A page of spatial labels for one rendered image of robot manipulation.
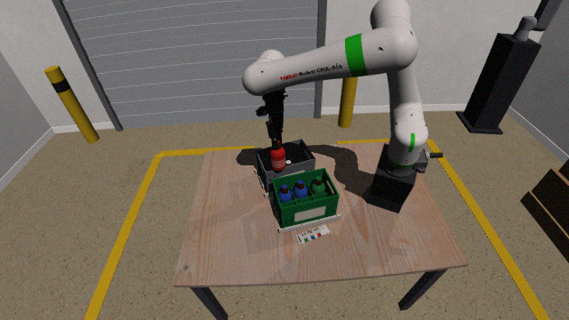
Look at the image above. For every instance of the green crate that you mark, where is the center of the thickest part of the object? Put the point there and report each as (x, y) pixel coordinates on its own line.
(304, 209)

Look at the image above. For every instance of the red bottle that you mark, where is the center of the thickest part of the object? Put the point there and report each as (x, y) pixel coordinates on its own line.
(277, 157)

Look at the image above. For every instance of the white paper pick list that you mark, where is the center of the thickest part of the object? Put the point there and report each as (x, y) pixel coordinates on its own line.
(312, 234)

